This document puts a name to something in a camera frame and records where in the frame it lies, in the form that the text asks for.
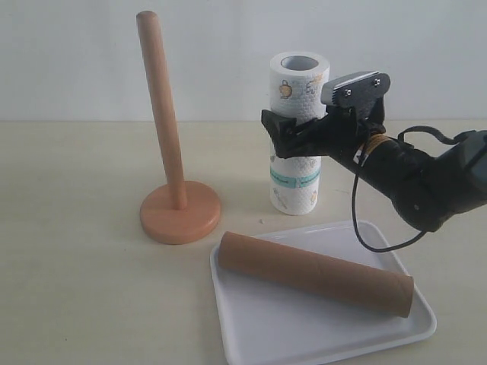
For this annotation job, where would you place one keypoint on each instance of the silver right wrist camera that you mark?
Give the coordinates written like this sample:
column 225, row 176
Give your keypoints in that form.
column 357, row 89

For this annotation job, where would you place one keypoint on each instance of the printed white paper towel roll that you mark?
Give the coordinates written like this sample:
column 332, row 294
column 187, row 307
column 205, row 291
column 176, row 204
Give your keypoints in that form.
column 296, row 80

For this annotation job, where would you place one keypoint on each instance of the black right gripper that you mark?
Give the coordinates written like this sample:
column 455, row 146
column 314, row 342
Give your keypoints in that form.
column 340, row 131

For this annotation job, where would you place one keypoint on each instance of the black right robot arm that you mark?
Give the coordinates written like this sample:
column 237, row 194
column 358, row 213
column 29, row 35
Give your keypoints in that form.
column 425, row 191

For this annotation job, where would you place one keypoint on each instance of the wooden paper towel holder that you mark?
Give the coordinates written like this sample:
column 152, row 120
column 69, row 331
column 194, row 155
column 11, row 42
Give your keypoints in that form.
column 180, row 211

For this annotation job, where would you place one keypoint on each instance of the brown cardboard tube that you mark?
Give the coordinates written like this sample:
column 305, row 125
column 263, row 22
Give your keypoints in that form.
column 338, row 279

